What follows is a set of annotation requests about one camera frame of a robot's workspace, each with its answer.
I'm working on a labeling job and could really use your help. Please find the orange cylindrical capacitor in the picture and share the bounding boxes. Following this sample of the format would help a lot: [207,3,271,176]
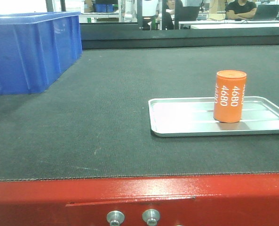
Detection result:
[213,70,247,123]

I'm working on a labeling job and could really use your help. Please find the black conveyor belt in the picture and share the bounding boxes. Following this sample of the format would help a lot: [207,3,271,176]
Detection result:
[0,45,279,181]

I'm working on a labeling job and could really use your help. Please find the blue plastic crate on conveyor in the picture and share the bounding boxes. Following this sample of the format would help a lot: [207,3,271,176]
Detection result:
[0,11,82,95]

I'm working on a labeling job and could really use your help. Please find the silver metal tray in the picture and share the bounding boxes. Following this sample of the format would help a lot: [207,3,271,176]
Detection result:
[148,96,279,137]

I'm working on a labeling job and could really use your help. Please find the silver bolt right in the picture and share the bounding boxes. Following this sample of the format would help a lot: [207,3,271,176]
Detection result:
[142,209,160,226]

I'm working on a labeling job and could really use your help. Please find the silver bolt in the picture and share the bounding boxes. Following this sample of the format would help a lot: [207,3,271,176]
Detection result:
[142,209,160,226]
[106,210,125,226]

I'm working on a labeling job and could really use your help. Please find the silver bolt left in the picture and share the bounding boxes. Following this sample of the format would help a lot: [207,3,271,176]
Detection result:
[106,210,125,226]

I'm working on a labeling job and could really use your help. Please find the white desk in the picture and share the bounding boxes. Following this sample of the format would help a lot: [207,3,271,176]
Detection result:
[179,20,279,30]

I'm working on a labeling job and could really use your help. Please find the seated person in black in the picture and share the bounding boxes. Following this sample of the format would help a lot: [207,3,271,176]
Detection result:
[225,0,257,20]

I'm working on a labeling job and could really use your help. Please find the open grey laptop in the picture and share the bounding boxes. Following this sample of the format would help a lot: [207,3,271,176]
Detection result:
[252,4,279,21]

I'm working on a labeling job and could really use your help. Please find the red conveyor frame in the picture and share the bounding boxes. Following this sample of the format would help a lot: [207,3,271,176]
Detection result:
[0,173,279,226]

